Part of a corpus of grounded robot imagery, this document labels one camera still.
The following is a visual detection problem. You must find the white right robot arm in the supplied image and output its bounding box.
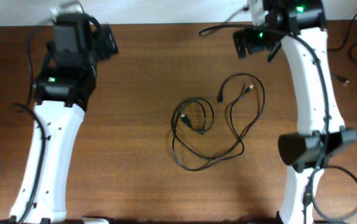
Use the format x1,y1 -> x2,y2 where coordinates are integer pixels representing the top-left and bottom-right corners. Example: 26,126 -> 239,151
234,1 -> 357,223

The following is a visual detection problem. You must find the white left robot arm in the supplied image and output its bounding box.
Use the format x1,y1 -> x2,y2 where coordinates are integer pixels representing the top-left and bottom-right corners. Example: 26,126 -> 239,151
3,12 -> 119,223

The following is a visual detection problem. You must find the black USB cable gold plug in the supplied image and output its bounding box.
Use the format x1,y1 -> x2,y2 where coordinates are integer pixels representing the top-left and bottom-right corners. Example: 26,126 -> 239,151
170,73 -> 266,172

